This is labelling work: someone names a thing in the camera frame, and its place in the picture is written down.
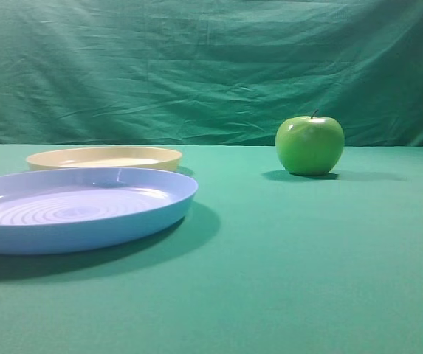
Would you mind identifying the green apple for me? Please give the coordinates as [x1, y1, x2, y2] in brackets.
[275, 113, 345, 176]

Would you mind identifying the green backdrop cloth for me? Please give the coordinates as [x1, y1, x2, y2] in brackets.
[0, 1, 423, 146]

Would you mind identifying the blue plastic plate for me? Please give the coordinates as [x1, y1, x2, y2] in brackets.
[0, 167, 199, 255]

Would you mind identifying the yellow plastic plate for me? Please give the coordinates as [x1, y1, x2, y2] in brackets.
[26, 146, 182, 171]

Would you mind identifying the green table cloth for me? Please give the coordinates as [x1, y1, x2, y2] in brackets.
[0, 146, 423, 353]

